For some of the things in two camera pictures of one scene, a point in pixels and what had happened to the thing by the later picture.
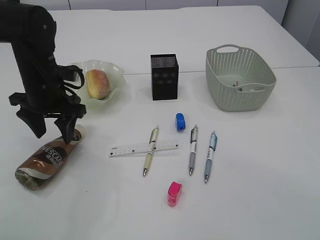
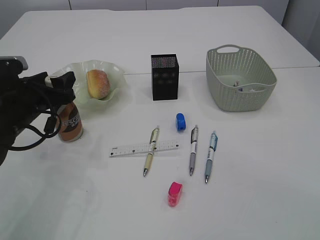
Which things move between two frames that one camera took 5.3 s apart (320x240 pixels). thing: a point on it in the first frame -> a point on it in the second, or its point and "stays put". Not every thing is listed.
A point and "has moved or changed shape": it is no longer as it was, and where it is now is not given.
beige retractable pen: x=152 y=139 stays put
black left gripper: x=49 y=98 -> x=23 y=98
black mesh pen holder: x=164 y=69 stays put
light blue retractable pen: x=212 y=147 stays put
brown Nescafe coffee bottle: x=47 y=161 has moved or changed shape
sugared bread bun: x=98 y=84 stays put
